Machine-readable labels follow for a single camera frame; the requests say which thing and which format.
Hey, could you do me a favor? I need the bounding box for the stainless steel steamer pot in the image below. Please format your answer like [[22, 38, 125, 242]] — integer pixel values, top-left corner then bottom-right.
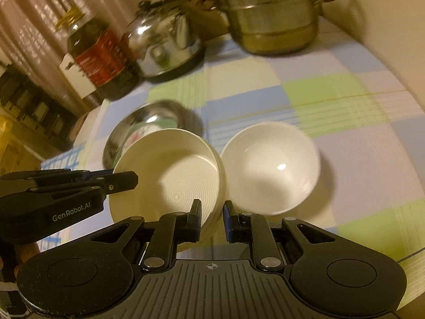
[[197, 0, 335, 56]]

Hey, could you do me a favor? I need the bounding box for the left human hand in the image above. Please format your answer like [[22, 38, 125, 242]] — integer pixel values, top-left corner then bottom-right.
[[1, 243, 40, 277]]

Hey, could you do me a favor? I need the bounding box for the steel oval plate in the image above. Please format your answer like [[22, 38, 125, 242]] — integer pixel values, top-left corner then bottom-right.
[[102, 99, 204, 169]]

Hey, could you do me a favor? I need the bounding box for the cream plastic bowl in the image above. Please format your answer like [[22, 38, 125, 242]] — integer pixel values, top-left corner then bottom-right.
[[108, 128, 227, 252]]

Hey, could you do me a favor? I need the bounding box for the black folding rack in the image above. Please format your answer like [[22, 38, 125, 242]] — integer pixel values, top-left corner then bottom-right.
[[1, 64, 77, 151]]

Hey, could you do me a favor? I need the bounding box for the white floral ceramic bowl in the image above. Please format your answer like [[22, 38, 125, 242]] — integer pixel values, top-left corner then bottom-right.
[[220, 122, 321, 216]]

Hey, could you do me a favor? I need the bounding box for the cooking oil bottle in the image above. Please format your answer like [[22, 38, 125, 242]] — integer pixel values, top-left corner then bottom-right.
[[56, 7, 141, 101]]

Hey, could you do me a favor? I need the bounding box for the white wooden chair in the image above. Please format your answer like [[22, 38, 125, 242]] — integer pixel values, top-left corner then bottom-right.
[[59, 53, 96, 99]]

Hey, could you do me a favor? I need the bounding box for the stainless steel kettle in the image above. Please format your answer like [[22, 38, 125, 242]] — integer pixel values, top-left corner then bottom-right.
[[122, 0, 205, 83]]

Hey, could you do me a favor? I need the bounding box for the small floral saucer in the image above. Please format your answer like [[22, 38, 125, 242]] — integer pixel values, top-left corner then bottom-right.
[[122, 119, 178, 151]]

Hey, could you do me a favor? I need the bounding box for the plaid tablecloth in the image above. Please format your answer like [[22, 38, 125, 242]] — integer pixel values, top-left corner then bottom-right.
[[42, 16, 425, 310]]

